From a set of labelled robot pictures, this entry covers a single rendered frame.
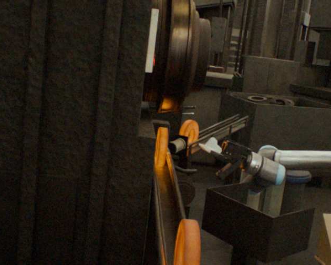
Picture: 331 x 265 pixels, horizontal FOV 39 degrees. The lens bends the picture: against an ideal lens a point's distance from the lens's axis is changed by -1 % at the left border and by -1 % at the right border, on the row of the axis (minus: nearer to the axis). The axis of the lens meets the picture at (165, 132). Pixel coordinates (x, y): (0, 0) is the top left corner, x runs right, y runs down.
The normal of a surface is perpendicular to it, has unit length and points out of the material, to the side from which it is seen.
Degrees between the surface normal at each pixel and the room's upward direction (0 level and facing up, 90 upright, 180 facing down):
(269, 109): 90
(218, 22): 90
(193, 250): 48
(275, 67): 90
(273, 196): 90
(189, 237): 31
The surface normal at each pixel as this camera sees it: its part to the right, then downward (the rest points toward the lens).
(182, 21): 0.12, -0.32
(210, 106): -0.17, 0.17
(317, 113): 0.33, 0.22
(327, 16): -0.91, 0.00
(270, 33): 0.07, 0.20
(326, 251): -0.98, -0.07
